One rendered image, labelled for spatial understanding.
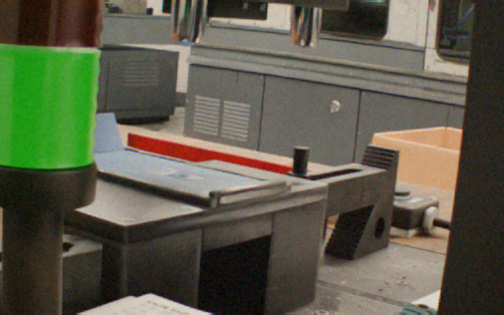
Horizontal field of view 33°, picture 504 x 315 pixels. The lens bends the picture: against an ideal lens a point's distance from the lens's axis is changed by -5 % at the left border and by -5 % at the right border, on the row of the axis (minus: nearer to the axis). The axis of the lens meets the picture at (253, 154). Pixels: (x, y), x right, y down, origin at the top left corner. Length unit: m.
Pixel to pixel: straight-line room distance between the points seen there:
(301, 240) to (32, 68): 0.38
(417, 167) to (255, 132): 3.48
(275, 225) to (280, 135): 5.57
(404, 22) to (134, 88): 2.94
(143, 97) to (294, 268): 7.24
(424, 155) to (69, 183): 2.64
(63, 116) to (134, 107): 7.51
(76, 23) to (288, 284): 0.38
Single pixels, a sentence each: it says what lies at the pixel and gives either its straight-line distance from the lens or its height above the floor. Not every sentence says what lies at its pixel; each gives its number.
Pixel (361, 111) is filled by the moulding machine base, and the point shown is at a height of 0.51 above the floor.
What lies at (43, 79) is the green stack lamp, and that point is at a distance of 0.25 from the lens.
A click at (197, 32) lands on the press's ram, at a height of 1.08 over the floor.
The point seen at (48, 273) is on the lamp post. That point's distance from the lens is 0.28.
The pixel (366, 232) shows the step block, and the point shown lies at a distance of 0.76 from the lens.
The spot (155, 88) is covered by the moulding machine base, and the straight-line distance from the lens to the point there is 7.92.
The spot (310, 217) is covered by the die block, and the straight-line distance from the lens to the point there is 0.61.
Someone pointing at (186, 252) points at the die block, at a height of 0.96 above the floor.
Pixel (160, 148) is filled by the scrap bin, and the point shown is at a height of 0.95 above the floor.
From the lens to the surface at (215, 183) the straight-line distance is 0.57.
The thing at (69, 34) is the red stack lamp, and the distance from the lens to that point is 0.26.
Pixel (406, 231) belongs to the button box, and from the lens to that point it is 0.85.
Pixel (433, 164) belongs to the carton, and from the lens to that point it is 2.86.
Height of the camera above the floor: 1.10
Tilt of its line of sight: 9 degrees down
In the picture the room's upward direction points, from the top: 5 degrees clockwise
